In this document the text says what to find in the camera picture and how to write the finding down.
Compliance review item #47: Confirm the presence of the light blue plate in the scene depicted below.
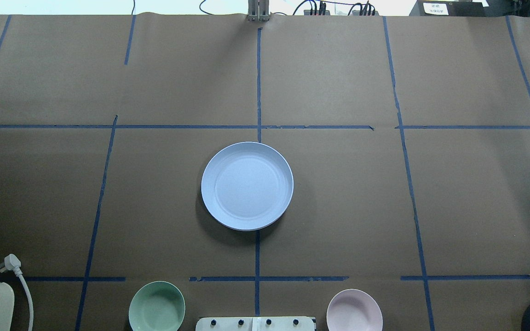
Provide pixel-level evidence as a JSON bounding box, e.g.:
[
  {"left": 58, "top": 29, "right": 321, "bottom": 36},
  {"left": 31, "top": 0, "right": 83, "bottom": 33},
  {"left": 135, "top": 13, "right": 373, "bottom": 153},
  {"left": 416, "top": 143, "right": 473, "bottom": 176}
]
[{"left": 200, "top": 141, "right": 294, "bottom": 231}]

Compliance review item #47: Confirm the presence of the black cables bundle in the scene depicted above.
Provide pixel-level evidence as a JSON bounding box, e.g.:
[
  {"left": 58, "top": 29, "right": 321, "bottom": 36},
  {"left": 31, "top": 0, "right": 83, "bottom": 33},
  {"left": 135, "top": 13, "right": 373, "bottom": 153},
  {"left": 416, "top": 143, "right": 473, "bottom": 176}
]
[{"left": 292, "top": 0, "right": 377, "bottom": 17}]

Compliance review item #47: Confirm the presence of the pink bowl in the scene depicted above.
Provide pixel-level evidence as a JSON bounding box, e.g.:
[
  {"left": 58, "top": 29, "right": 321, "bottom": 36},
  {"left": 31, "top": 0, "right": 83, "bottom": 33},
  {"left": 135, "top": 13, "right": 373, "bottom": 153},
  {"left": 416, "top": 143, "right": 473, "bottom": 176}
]
[{"left": 326, "top": 289, "right": 383, "bottom": 331}]

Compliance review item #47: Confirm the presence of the green bowl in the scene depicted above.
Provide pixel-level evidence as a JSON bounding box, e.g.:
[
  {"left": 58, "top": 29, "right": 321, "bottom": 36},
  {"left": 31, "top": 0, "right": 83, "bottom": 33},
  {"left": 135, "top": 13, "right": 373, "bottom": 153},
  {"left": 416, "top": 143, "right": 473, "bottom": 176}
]
[{"left": 128, "top": 281, "right": 186, "bottom": 331}]

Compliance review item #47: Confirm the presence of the metal clamp bracket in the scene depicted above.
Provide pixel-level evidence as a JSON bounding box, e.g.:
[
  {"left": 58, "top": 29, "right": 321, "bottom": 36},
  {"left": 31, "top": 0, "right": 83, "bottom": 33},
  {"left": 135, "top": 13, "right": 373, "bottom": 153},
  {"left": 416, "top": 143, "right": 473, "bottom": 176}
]
[{"left": 248, "top": 0, "right": 271, "bottom": 23}]

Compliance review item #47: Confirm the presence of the white power plug cable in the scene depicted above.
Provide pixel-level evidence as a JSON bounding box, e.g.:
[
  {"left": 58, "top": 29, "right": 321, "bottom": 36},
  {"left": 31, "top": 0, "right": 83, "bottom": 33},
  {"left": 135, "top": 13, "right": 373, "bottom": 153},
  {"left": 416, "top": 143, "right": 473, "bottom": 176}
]
[{"left": 0, "top": 254, "right": 34, "bottom": 331}]

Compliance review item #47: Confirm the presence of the black box with label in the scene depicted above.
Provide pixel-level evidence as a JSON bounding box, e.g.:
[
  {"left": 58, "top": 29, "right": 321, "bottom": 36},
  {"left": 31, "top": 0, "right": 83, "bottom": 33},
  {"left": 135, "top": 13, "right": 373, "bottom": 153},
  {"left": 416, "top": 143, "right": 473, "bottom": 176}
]
[{"left": 409, "top": 0, "right": 486, "bottom": 17}]

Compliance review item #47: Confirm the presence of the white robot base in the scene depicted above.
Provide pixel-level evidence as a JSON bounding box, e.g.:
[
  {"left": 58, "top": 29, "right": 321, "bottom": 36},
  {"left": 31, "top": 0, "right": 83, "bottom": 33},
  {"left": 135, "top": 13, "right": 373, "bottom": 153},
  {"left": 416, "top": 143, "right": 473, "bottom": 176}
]
[{"left": 195, "top": 316, "right": 317, "bottom": 331}]

